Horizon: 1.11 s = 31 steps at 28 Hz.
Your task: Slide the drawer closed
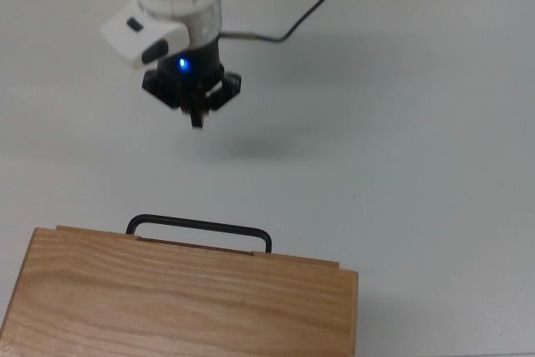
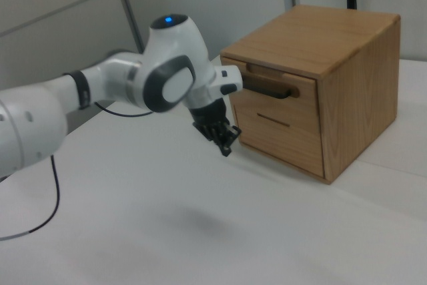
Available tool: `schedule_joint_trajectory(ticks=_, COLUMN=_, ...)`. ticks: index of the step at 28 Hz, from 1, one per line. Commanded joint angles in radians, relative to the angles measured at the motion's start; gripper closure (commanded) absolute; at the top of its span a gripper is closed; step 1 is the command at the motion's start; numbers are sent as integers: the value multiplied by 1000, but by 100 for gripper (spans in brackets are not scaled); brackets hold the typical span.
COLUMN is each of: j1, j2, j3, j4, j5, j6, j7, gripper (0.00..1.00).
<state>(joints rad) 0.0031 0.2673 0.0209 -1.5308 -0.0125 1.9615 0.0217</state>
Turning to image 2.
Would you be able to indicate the wooden drawer with slot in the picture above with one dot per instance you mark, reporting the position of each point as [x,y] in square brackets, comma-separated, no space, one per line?
[283,145]

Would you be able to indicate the wooden drawer cabinet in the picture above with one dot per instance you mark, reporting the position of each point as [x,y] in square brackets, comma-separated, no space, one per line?
[357,98]

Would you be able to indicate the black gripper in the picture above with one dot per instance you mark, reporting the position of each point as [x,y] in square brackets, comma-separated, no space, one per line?
[210,115]

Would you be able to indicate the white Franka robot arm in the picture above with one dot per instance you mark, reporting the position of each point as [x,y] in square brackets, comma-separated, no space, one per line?
[166,74]

